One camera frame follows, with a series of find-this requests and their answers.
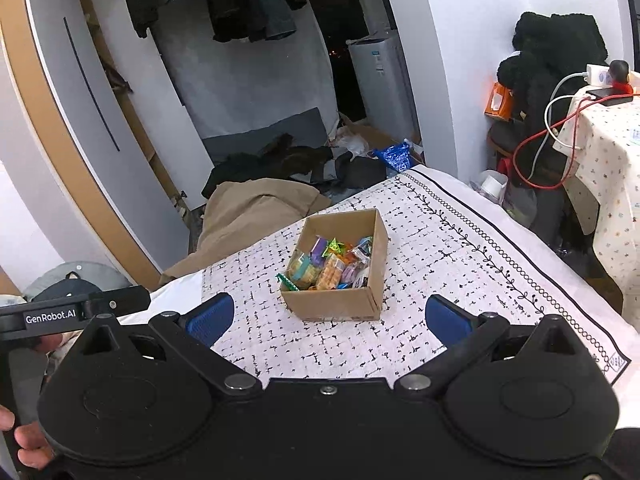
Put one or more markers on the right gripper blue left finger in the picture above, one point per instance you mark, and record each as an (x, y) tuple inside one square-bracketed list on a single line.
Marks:
[(210, 320)]

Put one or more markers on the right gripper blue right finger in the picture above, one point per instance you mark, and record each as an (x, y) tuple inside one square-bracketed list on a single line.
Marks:
[(449, 323)]

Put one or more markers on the teal band cracker packet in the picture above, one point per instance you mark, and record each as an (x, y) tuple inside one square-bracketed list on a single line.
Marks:
[(301, 273)]

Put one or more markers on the pink purple snack packet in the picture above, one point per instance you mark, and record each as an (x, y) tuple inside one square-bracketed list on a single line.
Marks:
[(351, 272)]

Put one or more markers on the orange cracker packet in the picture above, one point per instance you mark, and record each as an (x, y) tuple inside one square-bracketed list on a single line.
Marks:
[(331, 274)]

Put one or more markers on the purple long snack pack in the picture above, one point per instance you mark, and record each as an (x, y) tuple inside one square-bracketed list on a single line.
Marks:
[(316, 254)]

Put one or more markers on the silver black snack packet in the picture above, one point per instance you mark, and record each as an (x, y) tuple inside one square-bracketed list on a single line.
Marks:
[(363, 250)]

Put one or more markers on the light green snack packet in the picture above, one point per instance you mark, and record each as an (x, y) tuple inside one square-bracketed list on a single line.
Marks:
[(334, 247)]

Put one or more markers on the person's left hand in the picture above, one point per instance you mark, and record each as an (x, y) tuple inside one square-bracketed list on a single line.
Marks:
[(34, 451)]

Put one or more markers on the dog face plush cushion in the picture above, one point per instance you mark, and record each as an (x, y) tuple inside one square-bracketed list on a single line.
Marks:
[(75, 278)]

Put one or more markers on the white patterned bed cover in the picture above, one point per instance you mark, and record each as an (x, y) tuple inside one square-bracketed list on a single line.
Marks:
[(443, 238)]

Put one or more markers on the tan blanket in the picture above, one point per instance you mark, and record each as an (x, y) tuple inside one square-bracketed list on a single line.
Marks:
[(240, 214)]

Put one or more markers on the brown cardboard box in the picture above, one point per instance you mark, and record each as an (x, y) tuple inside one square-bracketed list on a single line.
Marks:
[(364, 300)]

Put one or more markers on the blue foil bag on floor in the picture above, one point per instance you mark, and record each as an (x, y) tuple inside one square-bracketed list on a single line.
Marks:
[(397, 156)]

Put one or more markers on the dark clothes pile on floor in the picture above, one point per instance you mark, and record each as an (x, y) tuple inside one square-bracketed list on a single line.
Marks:
[(335, 172)]

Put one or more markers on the orange tissue box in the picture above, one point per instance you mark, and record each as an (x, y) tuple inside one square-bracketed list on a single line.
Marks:
[(500, 103)]

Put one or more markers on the floral tablecloth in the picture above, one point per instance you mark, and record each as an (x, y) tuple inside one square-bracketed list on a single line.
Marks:
[(602, 149)]

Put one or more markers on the black fuzzy garment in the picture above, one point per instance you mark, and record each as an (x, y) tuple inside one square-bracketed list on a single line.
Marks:
[(547, 48)]

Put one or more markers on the white power strip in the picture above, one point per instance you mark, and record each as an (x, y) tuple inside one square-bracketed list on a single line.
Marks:
[(615, 74)]

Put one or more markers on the grey sliding wardrobe door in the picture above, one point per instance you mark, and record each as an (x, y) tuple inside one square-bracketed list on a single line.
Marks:
[(101, 132)]

